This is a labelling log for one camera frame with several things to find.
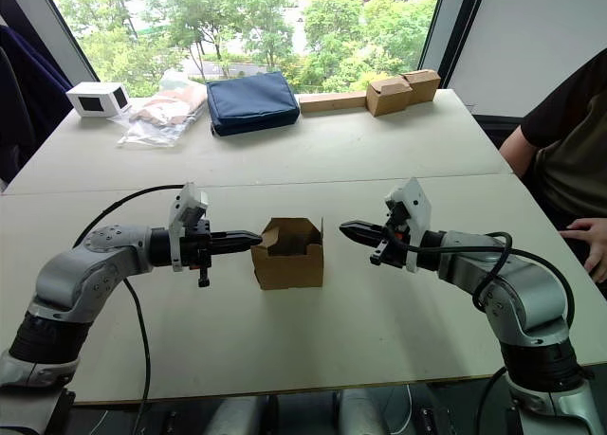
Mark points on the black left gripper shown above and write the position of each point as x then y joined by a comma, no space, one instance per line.
196,245

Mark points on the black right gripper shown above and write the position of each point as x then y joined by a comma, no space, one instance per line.
396,245

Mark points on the small brown cardboard box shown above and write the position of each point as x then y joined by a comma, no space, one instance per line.
289,269

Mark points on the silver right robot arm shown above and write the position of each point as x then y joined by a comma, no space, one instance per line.
531,283

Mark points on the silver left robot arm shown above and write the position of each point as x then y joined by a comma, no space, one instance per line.
71,274

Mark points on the flat folded cardboard piece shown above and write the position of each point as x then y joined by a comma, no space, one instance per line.
332,102

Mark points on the open-flapped brown cardboard box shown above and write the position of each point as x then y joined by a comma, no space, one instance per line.
386,98

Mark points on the closed brown cardboard box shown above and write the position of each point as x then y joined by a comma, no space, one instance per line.
424,86

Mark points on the white box with black windows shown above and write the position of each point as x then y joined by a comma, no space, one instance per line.
95,98

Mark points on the person's left hand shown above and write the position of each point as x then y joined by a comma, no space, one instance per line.
593,245

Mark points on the navy blue fabric bag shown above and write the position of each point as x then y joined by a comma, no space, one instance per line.
251,103

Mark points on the clear plastic bag with contents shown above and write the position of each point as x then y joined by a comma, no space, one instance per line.
161,113

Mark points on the grey rounded shape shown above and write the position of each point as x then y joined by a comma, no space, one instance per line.
360,413
239,418

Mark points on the person in black shirt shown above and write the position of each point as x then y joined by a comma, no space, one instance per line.
574,136

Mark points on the dark purple garment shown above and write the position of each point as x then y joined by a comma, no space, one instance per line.
28,103

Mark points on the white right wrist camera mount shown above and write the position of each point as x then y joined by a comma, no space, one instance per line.
419,207

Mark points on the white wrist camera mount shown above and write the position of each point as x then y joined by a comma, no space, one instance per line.
419,207
189,200

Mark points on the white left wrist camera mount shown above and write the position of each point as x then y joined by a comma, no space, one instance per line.
189,200

